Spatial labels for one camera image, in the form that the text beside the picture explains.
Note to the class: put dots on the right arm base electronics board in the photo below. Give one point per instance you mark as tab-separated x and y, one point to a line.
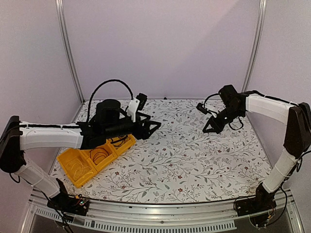
264	209

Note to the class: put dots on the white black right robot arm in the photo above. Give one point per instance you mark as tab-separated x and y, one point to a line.
283	127

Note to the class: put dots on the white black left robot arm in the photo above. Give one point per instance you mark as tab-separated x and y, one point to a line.
109	121

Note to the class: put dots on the left arm base electronics board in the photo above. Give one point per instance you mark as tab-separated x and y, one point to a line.
66	203

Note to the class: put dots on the aluminium right corner post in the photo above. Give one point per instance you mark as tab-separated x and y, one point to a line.
256	44

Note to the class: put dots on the yellow divided plastic bin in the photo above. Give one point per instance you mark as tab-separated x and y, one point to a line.
80	166

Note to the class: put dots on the aluminium front frame rail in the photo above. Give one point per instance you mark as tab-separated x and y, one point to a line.
206	217

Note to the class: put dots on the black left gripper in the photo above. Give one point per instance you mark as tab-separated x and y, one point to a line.
145	134

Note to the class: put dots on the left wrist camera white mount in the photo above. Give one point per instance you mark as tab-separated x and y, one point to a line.
135	105

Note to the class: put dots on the floral patterned table mat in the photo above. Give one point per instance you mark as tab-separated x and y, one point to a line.
179	163

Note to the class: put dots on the aluminium corner post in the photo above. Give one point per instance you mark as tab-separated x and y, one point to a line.
256	44
67	48

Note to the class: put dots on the aluminium left corner post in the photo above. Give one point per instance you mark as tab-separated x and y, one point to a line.
67	48

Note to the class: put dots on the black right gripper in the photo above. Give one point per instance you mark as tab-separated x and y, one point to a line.
216	128

